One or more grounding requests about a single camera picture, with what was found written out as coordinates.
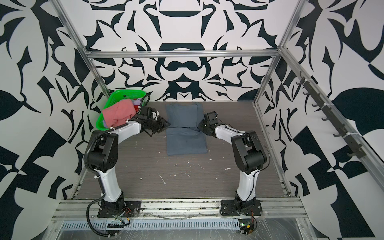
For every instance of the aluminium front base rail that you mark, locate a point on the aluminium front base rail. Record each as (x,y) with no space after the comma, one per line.
(169,209)

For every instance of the aluminium frame left post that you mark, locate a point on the aluminium frame left post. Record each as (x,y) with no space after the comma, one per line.
(69,26)

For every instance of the black wall hook rail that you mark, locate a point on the black wall hook rail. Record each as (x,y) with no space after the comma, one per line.
(333,116)

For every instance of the white slotted cable duct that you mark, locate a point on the white slotted cable duct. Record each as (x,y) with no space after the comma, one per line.
(187,224)

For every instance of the green plastic basket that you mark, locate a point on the green plastic basket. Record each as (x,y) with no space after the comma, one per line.
(115,97)

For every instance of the small electronics board with wires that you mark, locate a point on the small electronics board with wires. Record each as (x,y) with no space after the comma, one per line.
(246,227)

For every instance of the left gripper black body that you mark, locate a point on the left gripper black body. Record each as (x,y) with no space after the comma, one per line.
(157,126)

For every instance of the aluminium frame back crossbar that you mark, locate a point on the aluminium frame back crossbar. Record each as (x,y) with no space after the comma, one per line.
(180,54)

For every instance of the pink t shirt in basket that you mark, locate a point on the pink t shirt in basket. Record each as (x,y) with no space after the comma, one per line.
(117,114)

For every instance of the purple garment in basket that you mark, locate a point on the purple garment in basket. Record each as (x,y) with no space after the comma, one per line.
(137,102)

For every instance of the grey blue t shirt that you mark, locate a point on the grey blue t shirt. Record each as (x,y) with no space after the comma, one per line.
(183,135)

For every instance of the aluminium frame corner post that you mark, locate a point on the aluminium frame corner post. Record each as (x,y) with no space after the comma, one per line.
(286,36)

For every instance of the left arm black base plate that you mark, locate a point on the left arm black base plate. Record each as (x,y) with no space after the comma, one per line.
(124,209)

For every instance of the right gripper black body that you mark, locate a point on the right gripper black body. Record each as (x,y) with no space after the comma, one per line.
(205,127)

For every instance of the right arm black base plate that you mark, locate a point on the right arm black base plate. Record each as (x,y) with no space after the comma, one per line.
(238,208)

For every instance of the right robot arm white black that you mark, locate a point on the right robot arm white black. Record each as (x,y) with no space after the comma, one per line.
(250,158)

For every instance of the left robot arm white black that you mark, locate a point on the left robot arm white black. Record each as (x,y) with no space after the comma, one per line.
(101,155)

